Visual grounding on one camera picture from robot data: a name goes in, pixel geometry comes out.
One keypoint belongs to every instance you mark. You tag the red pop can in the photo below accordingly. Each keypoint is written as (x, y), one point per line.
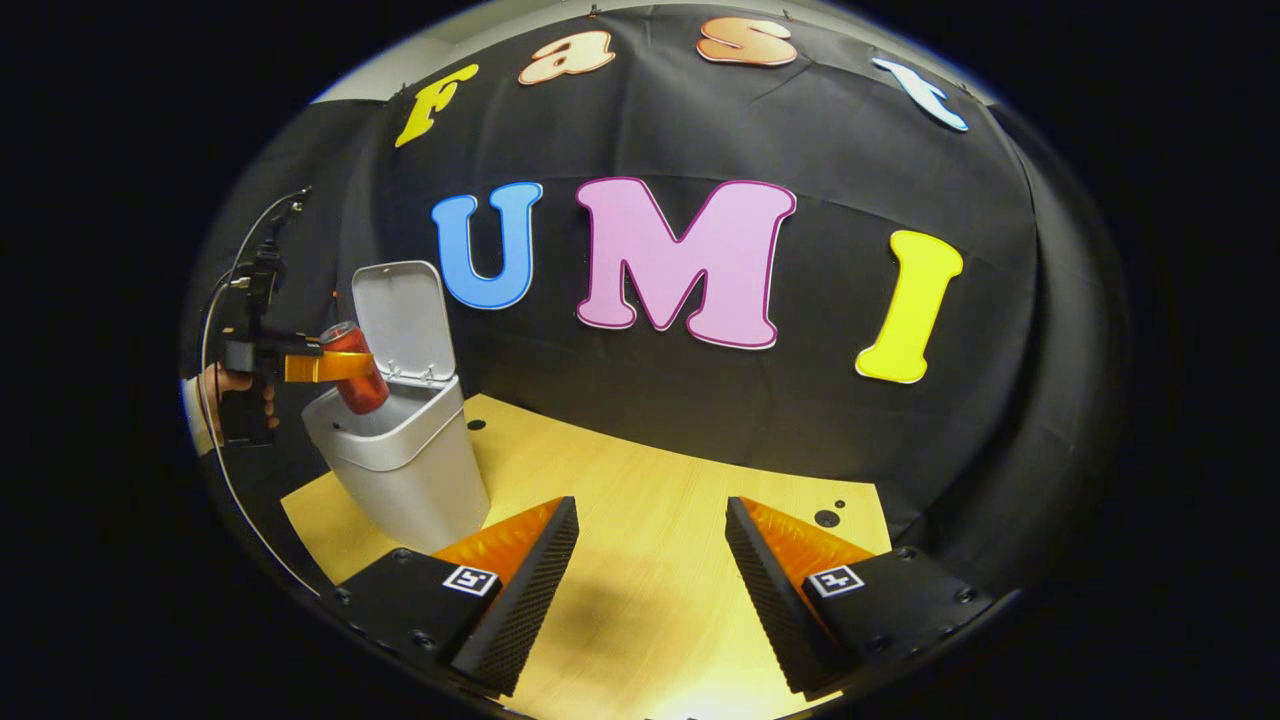
(362, 395)

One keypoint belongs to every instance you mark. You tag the white desktop garbage bin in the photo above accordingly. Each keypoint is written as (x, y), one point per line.
(410, 480)

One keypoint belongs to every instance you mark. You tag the wooden desktop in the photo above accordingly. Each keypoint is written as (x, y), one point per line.
(640, 560)

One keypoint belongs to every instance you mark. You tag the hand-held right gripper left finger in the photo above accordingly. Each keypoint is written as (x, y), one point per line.
(520, 590)

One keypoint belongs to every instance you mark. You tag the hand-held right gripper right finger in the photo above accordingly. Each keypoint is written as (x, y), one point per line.
(775, 590)

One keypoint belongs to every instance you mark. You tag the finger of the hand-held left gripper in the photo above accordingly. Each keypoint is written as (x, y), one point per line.
(320, 367)

